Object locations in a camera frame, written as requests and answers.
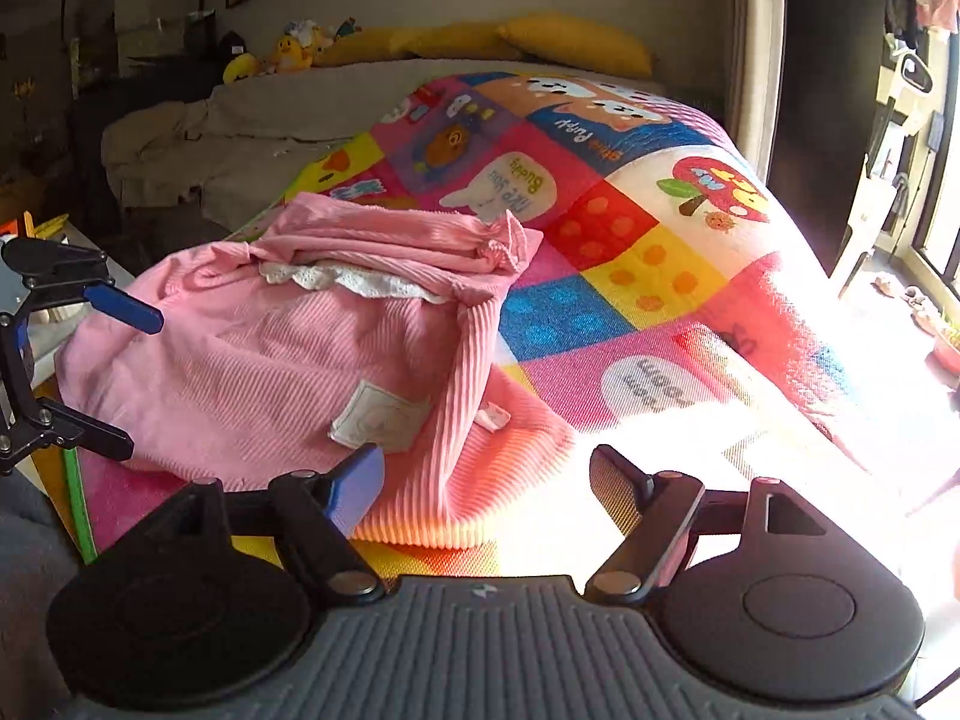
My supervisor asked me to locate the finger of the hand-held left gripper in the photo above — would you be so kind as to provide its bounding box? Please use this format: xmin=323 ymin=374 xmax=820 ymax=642
xmin=0 ymin=238 xmax=164 ymax=398
xmin=0 ymin=397 xmax=134 ymax=470

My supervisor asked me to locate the beige bed sheet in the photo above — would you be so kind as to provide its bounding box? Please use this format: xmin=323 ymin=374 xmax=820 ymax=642
xmin=101 ymin=56 xmax=668 ymax=233

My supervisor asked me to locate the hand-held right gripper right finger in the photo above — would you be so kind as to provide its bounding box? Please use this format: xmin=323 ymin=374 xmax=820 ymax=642
xmin=585 ymin=444 xmax=818 ymax=605

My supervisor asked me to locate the dark glass tank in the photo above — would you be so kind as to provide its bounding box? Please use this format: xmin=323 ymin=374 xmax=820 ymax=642
xmin=60 ymin=0 xmax=207 ymax=80

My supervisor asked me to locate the pink ribbed garment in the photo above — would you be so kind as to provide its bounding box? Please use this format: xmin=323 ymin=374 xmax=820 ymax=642
xmin=56 ymin=191 xmax=575 ymax=550

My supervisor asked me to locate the yellow chick plush toy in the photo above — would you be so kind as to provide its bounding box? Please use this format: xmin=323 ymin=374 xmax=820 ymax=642
xmin=268 ymin=31 xmax=317 ymax=76

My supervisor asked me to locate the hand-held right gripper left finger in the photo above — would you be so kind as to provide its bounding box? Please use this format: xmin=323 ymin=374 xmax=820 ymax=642
xmin=161 ymin=442 xmax=387 ymax=605

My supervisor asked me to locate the grey cloth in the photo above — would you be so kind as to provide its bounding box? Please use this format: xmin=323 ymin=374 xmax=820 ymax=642
xmin=0 ymin=465 xmax=85 ymax=720

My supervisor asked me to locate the colourful printed blanket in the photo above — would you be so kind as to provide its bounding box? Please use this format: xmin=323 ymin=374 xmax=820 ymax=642
xmin=45 ymin=71 xmax=960 ymax=586

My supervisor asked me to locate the window frame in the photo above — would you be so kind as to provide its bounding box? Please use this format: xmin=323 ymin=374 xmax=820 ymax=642
xmin=896 ymin=15 xmax=960 ymax=282

